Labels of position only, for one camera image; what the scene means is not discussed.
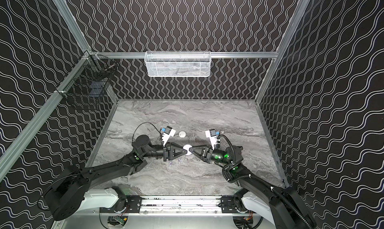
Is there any purple earbud charging case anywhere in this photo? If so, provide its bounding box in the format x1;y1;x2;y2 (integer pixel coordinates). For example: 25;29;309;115
183;145;193;156

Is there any white earbud charging case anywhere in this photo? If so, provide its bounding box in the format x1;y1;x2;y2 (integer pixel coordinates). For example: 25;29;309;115
179;131;187;138

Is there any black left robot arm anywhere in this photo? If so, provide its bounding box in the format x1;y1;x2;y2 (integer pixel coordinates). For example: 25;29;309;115
43;135;188;221

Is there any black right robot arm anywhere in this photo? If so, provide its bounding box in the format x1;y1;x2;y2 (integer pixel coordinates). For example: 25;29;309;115
189;146;317;229

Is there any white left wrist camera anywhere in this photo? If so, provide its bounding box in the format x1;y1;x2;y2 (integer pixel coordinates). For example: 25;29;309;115
160;126;176;147

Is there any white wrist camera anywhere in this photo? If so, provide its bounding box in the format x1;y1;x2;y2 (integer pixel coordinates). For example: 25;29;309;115
205;129;220;149
160;126;176;147

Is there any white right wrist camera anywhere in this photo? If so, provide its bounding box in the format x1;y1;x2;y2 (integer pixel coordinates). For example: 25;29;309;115
205;129;220;149

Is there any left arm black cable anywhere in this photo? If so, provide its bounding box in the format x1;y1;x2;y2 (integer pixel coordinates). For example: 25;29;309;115
131;121;163;140

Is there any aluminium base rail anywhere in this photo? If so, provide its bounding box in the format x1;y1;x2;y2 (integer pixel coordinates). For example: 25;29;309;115
59;194;307;218

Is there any black corrugated cable conduit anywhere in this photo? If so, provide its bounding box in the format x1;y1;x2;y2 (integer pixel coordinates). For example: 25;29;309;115
220;134;316;229

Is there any white wire mesh basket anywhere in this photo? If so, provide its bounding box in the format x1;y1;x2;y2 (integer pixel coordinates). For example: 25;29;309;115
144;51;212;77

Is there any black wire basket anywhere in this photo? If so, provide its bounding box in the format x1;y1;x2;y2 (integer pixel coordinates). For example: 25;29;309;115
60;55;118;111

